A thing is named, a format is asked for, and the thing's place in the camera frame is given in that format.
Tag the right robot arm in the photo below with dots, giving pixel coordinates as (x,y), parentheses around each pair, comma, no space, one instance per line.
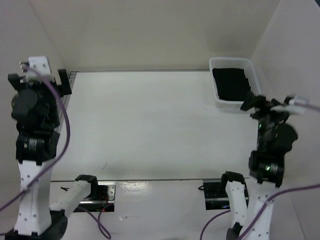
(251,206)

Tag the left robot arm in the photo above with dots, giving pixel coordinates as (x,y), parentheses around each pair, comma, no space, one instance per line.
(35,108)

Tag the white plastic basket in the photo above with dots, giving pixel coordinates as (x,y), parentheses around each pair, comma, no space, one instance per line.
(233,62)

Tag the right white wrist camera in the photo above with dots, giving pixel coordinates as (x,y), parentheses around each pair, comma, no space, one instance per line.
(293,105)

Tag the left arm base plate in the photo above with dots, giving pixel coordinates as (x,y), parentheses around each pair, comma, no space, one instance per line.
(103,201)

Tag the black pleated skirt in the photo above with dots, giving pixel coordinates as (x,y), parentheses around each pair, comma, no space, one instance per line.
(231,83)

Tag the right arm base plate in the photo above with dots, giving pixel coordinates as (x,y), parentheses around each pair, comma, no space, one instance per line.
(215,196)

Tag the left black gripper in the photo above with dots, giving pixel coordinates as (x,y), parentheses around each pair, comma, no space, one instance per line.
(65,88)

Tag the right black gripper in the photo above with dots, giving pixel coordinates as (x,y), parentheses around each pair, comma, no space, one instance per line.
(260,101)

